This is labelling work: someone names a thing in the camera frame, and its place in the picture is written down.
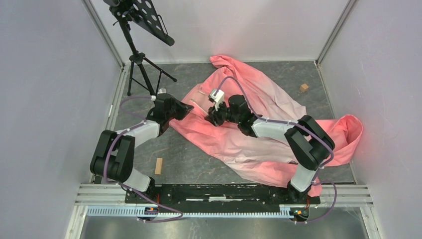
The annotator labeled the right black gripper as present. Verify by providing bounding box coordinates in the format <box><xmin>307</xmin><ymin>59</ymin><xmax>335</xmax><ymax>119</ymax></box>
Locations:
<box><xmin>204</xmin><ymin>99</ymin><xmax>240</xmax><ymax>127</ymax></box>

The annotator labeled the pink zip jacket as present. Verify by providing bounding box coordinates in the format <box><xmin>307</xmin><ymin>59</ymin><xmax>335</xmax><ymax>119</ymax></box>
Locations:
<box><xmin>169</xmin><ymin>54</ymin><xmax>364</xmax><ymax>198</ymax></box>

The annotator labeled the black perforated music stand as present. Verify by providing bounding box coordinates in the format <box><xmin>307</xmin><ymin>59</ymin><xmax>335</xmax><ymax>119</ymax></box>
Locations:
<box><xmin>104</xmin><ymin>0</ymin><xmax>177</xmax><ymax>96</ymax></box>

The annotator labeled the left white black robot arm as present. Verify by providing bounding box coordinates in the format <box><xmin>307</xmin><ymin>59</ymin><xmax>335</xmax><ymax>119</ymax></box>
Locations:
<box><xmin>90</xmin><ymin>93</ymin><xmax>194</xmax><ymax>203</ymax></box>

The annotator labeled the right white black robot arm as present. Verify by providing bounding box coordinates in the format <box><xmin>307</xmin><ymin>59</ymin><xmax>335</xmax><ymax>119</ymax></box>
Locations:
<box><xmin>205</xmin><ymin>91</ymin><xmax>335</xmax><ymax>203</ymax></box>

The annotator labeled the long wooden block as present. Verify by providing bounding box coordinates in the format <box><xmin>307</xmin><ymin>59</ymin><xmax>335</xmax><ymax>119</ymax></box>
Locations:
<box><xmin>154</xmin><ymin>158</ymin><xmax>163</xmax><ymax>175</ymax></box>

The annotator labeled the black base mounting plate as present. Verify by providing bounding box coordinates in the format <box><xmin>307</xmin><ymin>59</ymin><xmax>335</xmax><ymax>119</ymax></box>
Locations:
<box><xmin>144</xmin><ymin>183</ymin><xmax>320</xmax><ymax>214</ymax></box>

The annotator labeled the small wooden cube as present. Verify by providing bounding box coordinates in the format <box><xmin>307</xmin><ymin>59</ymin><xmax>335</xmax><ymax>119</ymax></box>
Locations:
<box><xmin>299</xmin><ymin>84</ymin><xmax>309</xmax><ymax>93</ymax></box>

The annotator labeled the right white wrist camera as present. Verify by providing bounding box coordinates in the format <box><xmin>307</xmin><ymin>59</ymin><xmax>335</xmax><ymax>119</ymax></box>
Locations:
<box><xmin>209</xmin><ymin>89</ymin><xmax>224</xmax><ymax>111</ymax></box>

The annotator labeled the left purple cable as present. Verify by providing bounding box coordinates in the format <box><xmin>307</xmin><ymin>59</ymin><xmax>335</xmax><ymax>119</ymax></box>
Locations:
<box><xmin>103</xmin><ymin>96</ymin><xmax>184</xmax><ymax>224</ymax></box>

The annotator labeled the white slotted cable duct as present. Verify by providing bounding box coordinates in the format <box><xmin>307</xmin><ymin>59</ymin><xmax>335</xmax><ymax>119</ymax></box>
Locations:
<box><xmin>86</xmin><ymin>204</ymin><xmax>308</xmax><ymax>219</ymax></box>

